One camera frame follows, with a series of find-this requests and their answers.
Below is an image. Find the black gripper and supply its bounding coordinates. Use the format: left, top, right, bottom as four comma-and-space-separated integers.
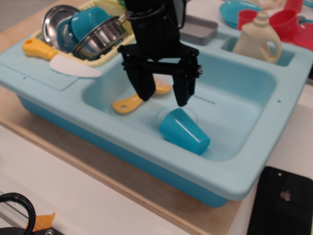
118, 9, 202, 107

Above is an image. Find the blue plastic cup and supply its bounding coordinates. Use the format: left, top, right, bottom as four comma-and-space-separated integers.
158, 108, 211, 155

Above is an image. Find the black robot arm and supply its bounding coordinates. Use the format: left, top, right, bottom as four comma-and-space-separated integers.
118, 0, 202, 107

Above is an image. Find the red plastic cup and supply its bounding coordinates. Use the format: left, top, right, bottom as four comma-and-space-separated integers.
237, 9, 258, 30

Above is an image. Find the tall red cup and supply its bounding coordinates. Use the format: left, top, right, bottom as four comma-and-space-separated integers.
284, 0, 304, 13

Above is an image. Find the yellow dish brush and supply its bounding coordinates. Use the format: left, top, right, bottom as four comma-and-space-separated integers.
112, 74, 172, 114

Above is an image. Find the pale yellow dish rack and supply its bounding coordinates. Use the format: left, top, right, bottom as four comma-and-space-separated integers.
31, 0, 135, 68

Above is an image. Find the grey faucet base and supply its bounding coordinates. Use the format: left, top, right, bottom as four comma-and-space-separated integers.
179, 15, 218, 46

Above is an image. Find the stainless steel pot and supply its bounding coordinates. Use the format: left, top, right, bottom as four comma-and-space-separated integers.
72, 15, 128, 61

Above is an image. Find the light blue toy sink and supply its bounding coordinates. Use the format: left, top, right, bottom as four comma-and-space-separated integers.
0, 27, 313, 207

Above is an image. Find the green toy vegetable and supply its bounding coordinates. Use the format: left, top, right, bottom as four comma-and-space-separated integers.
118, 0, 126, 8

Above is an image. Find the cream detergent bottle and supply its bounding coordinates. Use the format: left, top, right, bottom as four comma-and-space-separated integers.
232, 11, 282, 64

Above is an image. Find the blue plate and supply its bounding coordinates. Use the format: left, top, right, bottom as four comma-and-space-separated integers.
219, 0, 261, 28

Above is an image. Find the blue bowl in rack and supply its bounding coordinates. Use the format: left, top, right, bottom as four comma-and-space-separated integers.
70, 7, 111, 41

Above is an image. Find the cream toy object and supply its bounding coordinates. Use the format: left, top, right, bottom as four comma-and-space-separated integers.
253, 0, 284, 10

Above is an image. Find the red plastic bowl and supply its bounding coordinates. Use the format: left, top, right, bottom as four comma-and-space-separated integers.
269, 9, 298, 42

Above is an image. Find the red plate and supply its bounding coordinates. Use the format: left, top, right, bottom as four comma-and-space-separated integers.
293, 23, 313, 51

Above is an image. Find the plywood board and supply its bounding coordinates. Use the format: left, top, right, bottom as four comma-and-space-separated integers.
0, 0, 243, 235

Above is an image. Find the black smartphone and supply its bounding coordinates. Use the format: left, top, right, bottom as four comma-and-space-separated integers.
247, 166, 313, 235

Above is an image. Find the orange tape piece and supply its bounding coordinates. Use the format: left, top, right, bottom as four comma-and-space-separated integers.
32, 213, 55, 232

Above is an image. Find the yellow handled toy knife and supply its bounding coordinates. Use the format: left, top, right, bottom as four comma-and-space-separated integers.
22, 38, 102, 78

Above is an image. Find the black braided cable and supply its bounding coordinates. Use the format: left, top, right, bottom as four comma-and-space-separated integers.
0, 192, 37, 235

